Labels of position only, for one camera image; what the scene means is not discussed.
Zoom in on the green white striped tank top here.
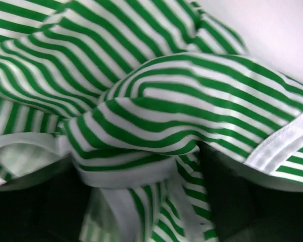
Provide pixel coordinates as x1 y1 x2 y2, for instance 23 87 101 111
0 1 303 241

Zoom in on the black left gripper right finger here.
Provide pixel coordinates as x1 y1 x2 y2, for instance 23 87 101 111
198 142 303 241

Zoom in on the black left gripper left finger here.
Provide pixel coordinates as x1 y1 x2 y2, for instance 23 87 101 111
0 167 91 241

